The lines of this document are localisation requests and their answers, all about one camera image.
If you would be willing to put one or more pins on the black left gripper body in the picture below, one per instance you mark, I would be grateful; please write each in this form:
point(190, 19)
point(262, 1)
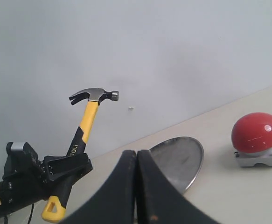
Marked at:
point(24, 173)

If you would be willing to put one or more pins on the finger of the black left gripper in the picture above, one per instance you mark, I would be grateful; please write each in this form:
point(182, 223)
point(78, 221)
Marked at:
point(58, 168)

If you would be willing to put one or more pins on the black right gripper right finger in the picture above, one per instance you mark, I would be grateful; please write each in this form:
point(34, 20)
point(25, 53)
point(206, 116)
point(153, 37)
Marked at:
point(158, 202)

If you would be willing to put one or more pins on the round steel plate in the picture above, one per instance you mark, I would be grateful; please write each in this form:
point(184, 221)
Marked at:
point(180, 159)

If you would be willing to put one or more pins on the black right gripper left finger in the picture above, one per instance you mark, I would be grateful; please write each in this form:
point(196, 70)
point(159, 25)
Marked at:
point(114, 202)

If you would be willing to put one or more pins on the yellow black claw hammer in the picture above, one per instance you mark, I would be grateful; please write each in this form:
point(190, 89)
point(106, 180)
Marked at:
point(84, 140)

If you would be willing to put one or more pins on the red dome push button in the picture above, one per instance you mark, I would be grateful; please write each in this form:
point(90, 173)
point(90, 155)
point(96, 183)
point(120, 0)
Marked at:
point(251, 137)

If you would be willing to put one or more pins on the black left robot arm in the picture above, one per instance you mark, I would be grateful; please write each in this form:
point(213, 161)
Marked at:
point(7, 207)

